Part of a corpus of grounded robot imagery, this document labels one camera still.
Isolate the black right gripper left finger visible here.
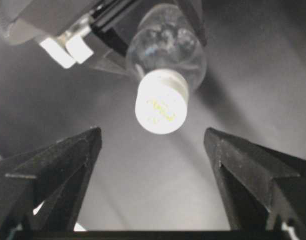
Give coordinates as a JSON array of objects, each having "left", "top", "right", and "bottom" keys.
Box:
[{"left": 0, "top": 127, "right": 102, "bottom": 232}]

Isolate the white bottle cap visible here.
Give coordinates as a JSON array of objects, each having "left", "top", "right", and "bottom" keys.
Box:
[{"left": 135, "top": 69, "right": 189, "bottom": 135}]

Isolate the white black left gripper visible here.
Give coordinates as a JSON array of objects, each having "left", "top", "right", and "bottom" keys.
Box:
[{"left": 0, "top": 0, "right": 140, "bottom": 75}]

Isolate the clear plastic bottle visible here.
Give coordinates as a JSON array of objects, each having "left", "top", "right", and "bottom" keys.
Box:
[{"left": 126, "top": 3, "right": 207, "bottom": 92}]

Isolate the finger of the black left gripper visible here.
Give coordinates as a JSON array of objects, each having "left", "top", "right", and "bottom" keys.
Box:
[{"left": 176, "top": 0, "right": 207, "bottom": 47}]

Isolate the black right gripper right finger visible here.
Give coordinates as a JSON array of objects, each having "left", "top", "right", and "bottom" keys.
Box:
[{"left": 204, "top": 128, "right": 306, "bottom": 232}]

